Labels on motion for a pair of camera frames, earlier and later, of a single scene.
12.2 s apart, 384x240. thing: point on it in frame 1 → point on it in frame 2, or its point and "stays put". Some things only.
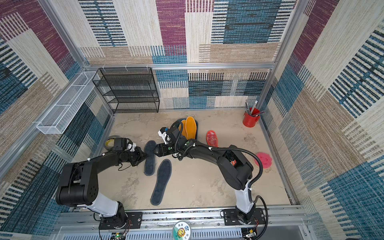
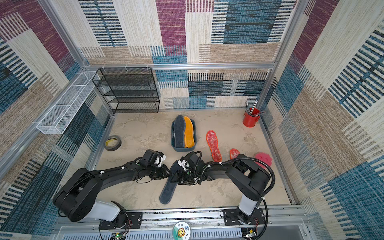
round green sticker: [181, 230] stays put
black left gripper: [141, 156] → [164, 172]
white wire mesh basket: [57, 119] stays put
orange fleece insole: [190, 128] stays put
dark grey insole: [149, 149] → [179, 131]
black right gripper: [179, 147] → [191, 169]
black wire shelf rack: [128, 90] stays put
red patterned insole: [211, 138] stays put
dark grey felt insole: [164, 173] → [170, 187]
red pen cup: [250, 118] stays put
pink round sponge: [266, 159] stays put
